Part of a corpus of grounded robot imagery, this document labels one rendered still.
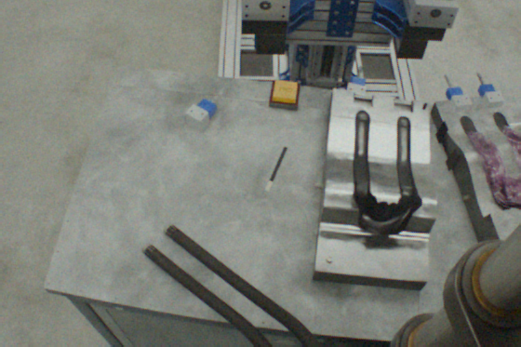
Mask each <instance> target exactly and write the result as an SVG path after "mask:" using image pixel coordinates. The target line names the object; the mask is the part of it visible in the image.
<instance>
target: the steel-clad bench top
mask: <svg viewBox="0 0 521 347"><path fill-rule="evenodd" d="M271 87H272V82H265V81H258V80H249V79H242V78H234V77H228V78H226V77H218V76H210V75H202V74H195V73H181V72H173V71H165V70H163V71H157V70H151V69H143V68H136V67H122V66H118V68H117V71H116V73H115V76H114V80H113V82H112V84H111V87H110V90H109V92H108V95H107V97H106V100H105V102H104V104H103V107H102V109H101V112H100V116H99V119H98V122H97V124H96V128H95V131H94V134H93V136H92V139H91V141H90V143H89V146H88V148H87V152H86V158H85V160H84V163H83V165H82V167H81V170H80V171H79V174H78V179H77V182H76V184H75V186H74V189H73V195H72V198H71V201H70V203H69V207H68V209H67V212H66V214H65V220H64V222H63V224H62V225H61V231H60V235H59V237H58V238H59V239H58V242H57V244H56V246H55V251H54V253H53V258H52V261H51V262H50V266H49V269H48V273H47V277H46V282H45V283H44V288H47V289H49V290H55V291H60V292H63V293H66V294H72V295H77V296H81V297H84V298H91V299H96V300H102V301H108V302H114V303H117V304H120V305H126V306H133V307H139V308H140V309H146V310H152V311H158V312H164V313H166V314H177V315H184V316H191V317H197V318H200V319H204V320H210V321H218V322H224V323H229V322H228V321H227V320H225V319H224V318H223V317H222V316H221V315H219V314H217V313H215V312H214V311H213V310H212V309H211V308H209V307H208V306H207V305H206V304H204V303H203V302H202V301H201V300H199V299H198V298H197V297H196V296H195V295H194V294H193V293H192V292H191V291H189V290H188V289H187V288H186V287H184V286H183V285H182V284H181V283H179V282H178V281H177V280H176V279H174V278H173V277H172V276H171V275H170V274H168V273H167V272H166V271H164V270H163V269H162V268H161V267H160V266H158V265H157V264H156V263H155V262H153V261H152V260H151V259H150V258H148V257H147V256H146V255H145V254H144V253H142V248H143V246H144V244H146V243H148V242H149V244H151V245H152V246H154V247H155V248H156V249H158V250H159V251H160V252H161V253H163V254H164V255H165V256H166V257H168V258H169V259H170V260H172V261H173V262H174V263H175V264H177V265H178V266H179V267H180V268H182V270H183V271H184V272H186V273H187V274H188V275H190V276H191V277H192V278H194V279H196V280H197V281H198V282H199V283H201V284H202V285H203V286H204V287H206V288H207V289H208V290H210V291H211V292H212V293H213V294H215V295H216V296H217V297H219V298H220V299H221V300H223V301H224V302H226V303H228V304H229V305H230V306H231V307H233V308H234V309H235V310H236V311H238V312H239V313H240V314H241V315H242V316H244V317H245V318H246V320H247V321H249V322H250V323H251V324H252V325H253V326H254V327H263V328H269V329H276V330H283V331H288V330H287V329H286V328H285V327H284V326H283V325H281V324H280V323H279V322H277V321H275V320H274V319H273V318H272V317H271V316H270V315H268V314H267V313H266V312H264V311H263V310H261V309H260V308H259V307H258V306H256V305H255V304H254V303H253V302H251V301H250V300H249V299H247V298H246V297H245V296H244V295H242V294H241V293H240V292H239V291H237V290H236V289H235V288H234V287H231V286H230V285H228V284H227V283H226V282H225V281H223V280H222V279H221V278H219V277H218V276H216V275H215V274H214V273H212V272H211V271H210V270H209V269H208V268H207V267H206V266H205V265H203V264H202V263H201V262H200V261H198V260H197V259H196V258H194V257H193V256H192V255H191V254H189V253H188V252H187V251H186V250H185V249H184V248H183V247H182V246H181V245H179V244H178V243H177V242H176V241H174V240H173V239H172V238H171V237H169V236H168V235H167V234H165V233H164V232H163V228H164V226H165V225H166V224H167V223H169V222H171V223H172V224H174V225H175V226H176V227H178V228H179V230H180V231H181V232H183V233H184V234H186V235H187V236H188V237H189V238H191V239H192V240H194V241H195V242H196V243H197V244H198V245H200V246H201V247H203V248H204V249H205V250H206V251H208V252H209V253H210V254H211V255H213V256H214V257H215V258H217V259H218V260H219V261H221V262H222V263H223V264H225V265H226V266H227V267H228V268H230V269H231V270H232V271H235V272H236V273H237V274H239V275H240V276H241V277H243V278H244V279H245V280H246V281H248V282H249V283H250V284H251V285H252V286H253V287H255V288H256V289H257V290H258V291H260V292H261V293H262V294H265V295H266V296H267V297H269V298H270V299H271V300H273V301H274V302H275V303H277V304H278V305H279V306H281V307H282V308H283V309H284V310H287V311H288V312H289V313H291V314H292V315H293V316H294V317H296V318H297V319H298V320H299V321H301V322H302V323H303V324H304V325H305V326H306V328H307V329H309V330H310V331H311V332H312V333H313V334H316V335H323V336H325V335H329V336H336V337H342V338H356V339H362V340H365V339H368V340H386V341H392V339H393V337H394V334H395V333H397V331H398V330H399V329H400V328H401V327H402V326H403V325H404V324H405V323H406V321H407V320H408V319H410V318H411V317H413V316H414V315H418V314H430V313H435V314H436V313H437V312H438V311H439V310H440V309H441V308H442V307H443V306H444V303H443V288H444V282H445V280H446V278H447V276H448V273H449V271H450V270H451V269H452V268H453V267H454V265H455V264H456V263H457V262H458V261H459V260H460V258H461V257H462V256H463V255H464V253H465V252H466V251H467V250H468V249H469V248H470V247H472V246H474V245H476V244H477V243H478V240H477V238H476V236H475V232H474V228H473V226H472V222H471V219H470V217H469V216H468V213H467V208H466V206H465V204H464V202H463V200H462V195H461V191H460V189H459V186H458V185H457V182H456V179H455V176H454V174H453V171H452V169H451V170H450V171H448V166H447V164H446V161H447V160H448V156H447V154H446V152H445V149H444V147H443V144H442V142H440V143H438V141H437V139H436V137H435V133H436V132H437V131H436V128H435V126H434V120H433V118H432V116H431V111H432V108H433V105H432V104H429V124H430V129H429V133H430V167H431V172H432V180H433V183H434V188H435V192H436V198H437V209H436V221H435V223H434V226H433V228H432V230H431V231H430V233H429V239H428V245H429V251H428V270H429V271H428V282H427V283H426V285H425V286H424V287H423V289H422V290H416V291H415V290H409V289H403V288H400V289H396V288H389V287H371V286H364V285H358V286H357V285H350V284H343V283H336V282H329V281H328V282H322V281H315V280H313V272H314V253H315V246H316V242H317V232H318V222H319V211H320V201H321V190H322V189H319V188H315V187H314V185H315V184H316V183H320V182H322V179H323V169H324V158H325V148H326V137H327V127H328V120H327V117H328V116H329V114H328V107H329V103H330V98H331V93H332V90H327V89H320V88H312V87H301V89H300V95H299V103H298V110H289V109H282V108H274V107H269V98H270V93H271ZM220 90H222V91H223V93H222V94H221V96H220V97H219V98H218V99H217V100H216V101H215V102H214V103H215V104H216V105H217V111H216V112H215V113H214V115H213V116H212V117H211V118H210V119H209V126H208V127H207V128H206V129H205V130H204V132H203V133H201V132H200V131H198V130H196V129H193V128H191V127H189V126H187V124H186V118H185V113H186V112H188V111H189V110H190V108H191V107H192V106H193V105H194V104H195V106H197V104H198V103H199V102H200V101H201V100H202V99H203V98H205V99H207V100H209V101H211V100H212V99H213V98H214V96H215V95H216V94H217V93H218V92H219V91H220ZM321 90H322V93H321ZM320 100H321V101H320ZM284 147H287V151H286V154H285V156H284V158H283V161H282V164H281V166H280V168H279V170H277V172H276V174H275V177H274V180H273V183H272V185H271V188H270V191H269V192H266V191H265V189H266V187H267V183H268V181H269V179H270V178H271V176H272V173H273V171H274V167H275V165H276V163H277V160H279V157H280V155H281V153H282V152H283V149H284Z"/></svg>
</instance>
